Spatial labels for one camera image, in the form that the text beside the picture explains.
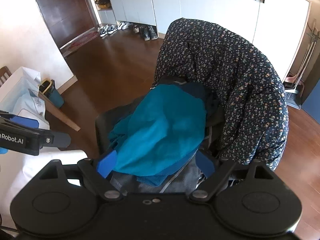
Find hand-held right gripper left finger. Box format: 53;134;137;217
37;150;124;202

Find row of shoes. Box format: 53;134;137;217
97;21;159;41

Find black chair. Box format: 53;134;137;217
95;100;143;157

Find teal trash bin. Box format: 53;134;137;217
38;79;65;109

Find broom with dustpan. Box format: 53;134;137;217
283;27;320;110

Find grey garment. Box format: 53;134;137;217
109;159;203;194

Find patterned door mat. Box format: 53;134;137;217
59;31;101;58

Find teal and navy sweater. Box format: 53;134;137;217
108;82;208;186

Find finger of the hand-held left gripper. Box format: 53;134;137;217
39;129;72;149
0;110;50;133

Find white wall cabinets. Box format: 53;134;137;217
104;0;311;81

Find brown wooden chair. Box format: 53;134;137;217
0;66;12;88

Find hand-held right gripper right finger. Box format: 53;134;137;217
189;151;276;202

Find dark floral padded jacket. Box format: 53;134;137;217
152;17;290;172

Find brown wooden door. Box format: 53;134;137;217
28;0;98;51

